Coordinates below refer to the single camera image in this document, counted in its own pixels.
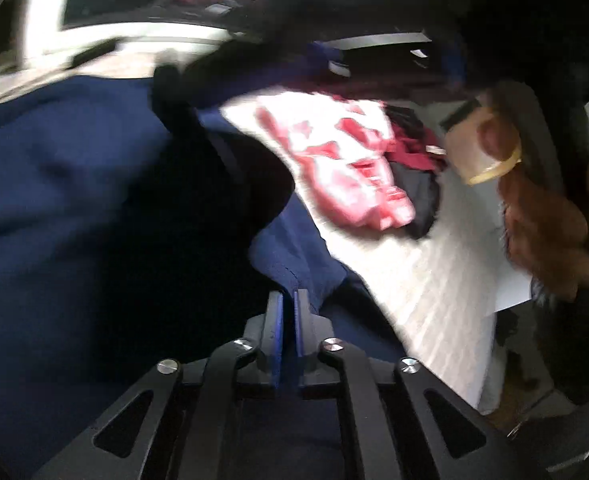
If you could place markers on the pink garment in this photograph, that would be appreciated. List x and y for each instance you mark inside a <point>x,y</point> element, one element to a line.
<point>354,160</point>

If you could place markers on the navy blue garment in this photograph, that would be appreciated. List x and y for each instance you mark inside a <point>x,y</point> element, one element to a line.
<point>74,210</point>

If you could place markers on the maroon garment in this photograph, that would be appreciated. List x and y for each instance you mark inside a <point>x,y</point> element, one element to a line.
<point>414,150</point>

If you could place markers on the person's right hand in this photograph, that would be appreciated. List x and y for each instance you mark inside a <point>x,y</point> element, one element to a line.
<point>544,230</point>

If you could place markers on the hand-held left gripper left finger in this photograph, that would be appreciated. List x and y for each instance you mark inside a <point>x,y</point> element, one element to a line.
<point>274,330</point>

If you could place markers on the pink plaid rug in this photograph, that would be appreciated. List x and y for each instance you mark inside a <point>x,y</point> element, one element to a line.
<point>424,300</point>

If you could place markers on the white window frame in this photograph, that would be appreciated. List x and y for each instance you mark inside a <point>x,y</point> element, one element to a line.
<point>44,10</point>

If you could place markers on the black garment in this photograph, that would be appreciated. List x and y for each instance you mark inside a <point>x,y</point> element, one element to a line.
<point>419,200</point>

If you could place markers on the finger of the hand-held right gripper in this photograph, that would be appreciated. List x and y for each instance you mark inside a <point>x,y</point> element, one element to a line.
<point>454,60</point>
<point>329,60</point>

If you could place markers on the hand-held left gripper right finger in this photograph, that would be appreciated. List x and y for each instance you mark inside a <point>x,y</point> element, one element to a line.
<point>302,325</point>

